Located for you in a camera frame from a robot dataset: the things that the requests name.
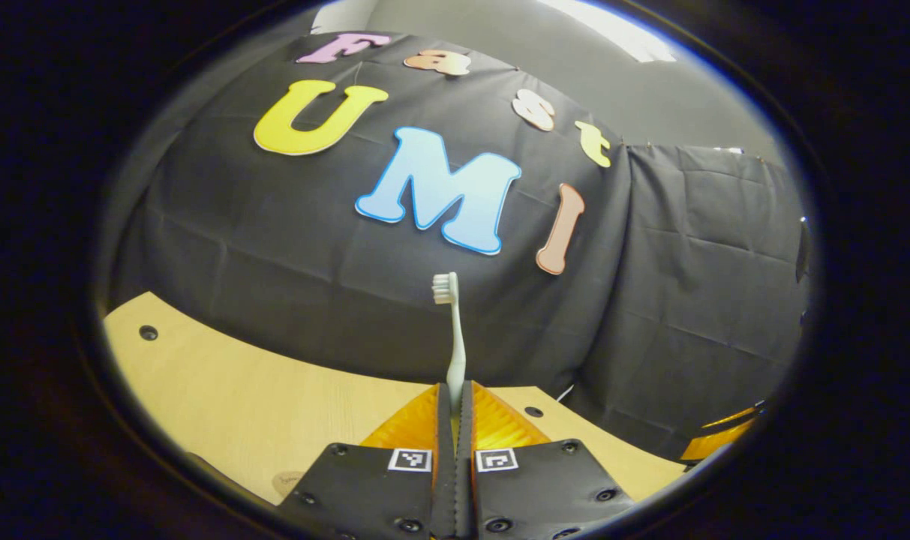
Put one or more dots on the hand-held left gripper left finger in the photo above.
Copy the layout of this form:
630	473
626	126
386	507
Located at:
443	487

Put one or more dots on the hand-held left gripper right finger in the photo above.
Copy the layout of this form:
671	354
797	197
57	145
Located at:
464	487

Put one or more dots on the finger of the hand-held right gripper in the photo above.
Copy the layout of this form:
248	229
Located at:
713	444
732	418

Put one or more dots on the pale green toothbrush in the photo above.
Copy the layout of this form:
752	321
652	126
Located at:
457	352

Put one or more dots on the round wooden coaster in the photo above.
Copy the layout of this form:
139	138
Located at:
288	482

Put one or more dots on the black backdrop cloth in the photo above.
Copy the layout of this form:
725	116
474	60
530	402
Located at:
274	262

